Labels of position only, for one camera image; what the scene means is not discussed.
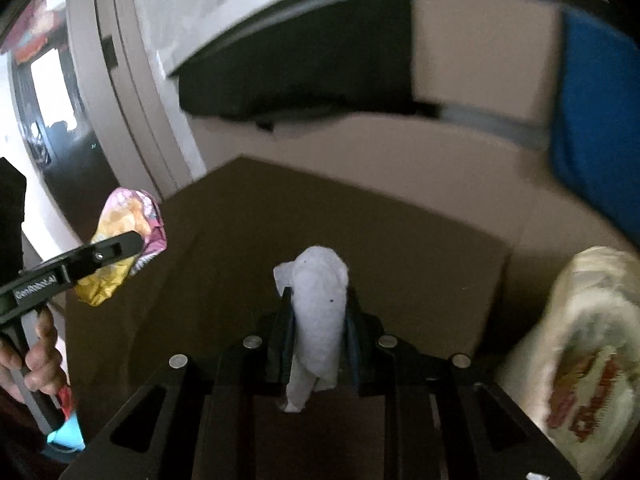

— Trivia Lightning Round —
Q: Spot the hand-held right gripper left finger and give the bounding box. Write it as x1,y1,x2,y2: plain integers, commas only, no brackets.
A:
60,285,296,480

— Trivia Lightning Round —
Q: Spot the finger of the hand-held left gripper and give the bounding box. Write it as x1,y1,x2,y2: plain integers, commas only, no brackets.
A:
62,231,143,286

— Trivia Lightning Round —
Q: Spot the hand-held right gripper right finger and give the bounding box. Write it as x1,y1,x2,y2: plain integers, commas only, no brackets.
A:
342,287,583,480

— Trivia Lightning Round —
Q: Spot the white tissue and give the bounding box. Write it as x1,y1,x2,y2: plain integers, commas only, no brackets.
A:
273,246,349,413

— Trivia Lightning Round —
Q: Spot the pink yellow snack packet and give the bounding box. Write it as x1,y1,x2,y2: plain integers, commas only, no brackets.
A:
75,187,168,307

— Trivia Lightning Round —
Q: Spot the translucent plastic bin liner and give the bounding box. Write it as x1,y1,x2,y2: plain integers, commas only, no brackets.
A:
495,245,640,480

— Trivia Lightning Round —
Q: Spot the person's left hand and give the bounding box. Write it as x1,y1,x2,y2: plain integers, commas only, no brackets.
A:
0,307,69,403

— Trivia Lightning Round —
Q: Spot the light blue plastic object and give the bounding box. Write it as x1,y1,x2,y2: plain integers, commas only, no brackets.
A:
46,410,86,453

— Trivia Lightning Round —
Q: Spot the red hanging decoration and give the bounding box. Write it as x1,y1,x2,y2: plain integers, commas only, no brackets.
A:
10,0,71,63

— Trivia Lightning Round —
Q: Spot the black hanging cloth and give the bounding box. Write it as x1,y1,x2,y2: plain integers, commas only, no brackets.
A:
177,0,441,131

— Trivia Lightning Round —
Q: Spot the beige kitchen cabinet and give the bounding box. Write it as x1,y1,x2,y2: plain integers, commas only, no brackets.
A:
190,0,640,361

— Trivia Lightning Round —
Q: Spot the blue hanging towel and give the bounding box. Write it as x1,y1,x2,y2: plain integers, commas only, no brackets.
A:
547,7,640,246

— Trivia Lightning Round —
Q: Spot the grey sliding door frame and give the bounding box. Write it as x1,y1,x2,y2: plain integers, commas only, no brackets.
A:
65,0,208,198

